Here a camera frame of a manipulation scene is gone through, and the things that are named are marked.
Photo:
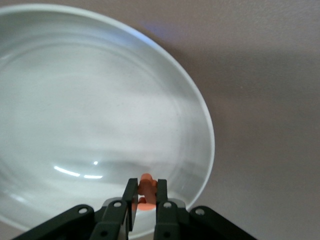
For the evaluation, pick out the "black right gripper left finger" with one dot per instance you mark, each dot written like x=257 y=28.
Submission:
x=131 y=192

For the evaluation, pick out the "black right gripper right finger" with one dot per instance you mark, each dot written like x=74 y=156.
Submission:
x=162 y=192

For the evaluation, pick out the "orange letter t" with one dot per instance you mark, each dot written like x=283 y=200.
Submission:
x=147 y=190

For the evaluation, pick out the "beige brown plate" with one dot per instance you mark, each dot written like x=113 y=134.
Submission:
x=87 y=112

